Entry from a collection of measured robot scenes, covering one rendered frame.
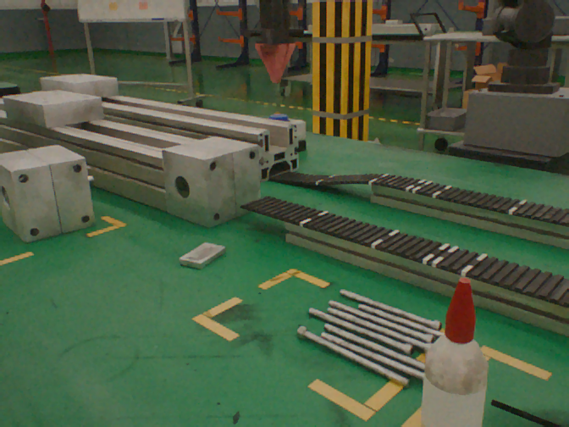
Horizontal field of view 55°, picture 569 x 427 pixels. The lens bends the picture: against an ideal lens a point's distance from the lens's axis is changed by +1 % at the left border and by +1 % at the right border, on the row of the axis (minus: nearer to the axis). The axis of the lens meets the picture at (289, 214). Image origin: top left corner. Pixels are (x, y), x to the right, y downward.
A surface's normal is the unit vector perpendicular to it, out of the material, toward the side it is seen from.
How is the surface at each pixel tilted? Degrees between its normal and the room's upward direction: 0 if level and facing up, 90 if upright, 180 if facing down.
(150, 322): 0
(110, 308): 0
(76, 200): 90
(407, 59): 90
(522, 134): 90
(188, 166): 90
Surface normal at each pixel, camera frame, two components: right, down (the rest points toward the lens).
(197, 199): -0.66, 0.28
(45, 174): 0.65, 0.26
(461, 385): -0.15, 0.35
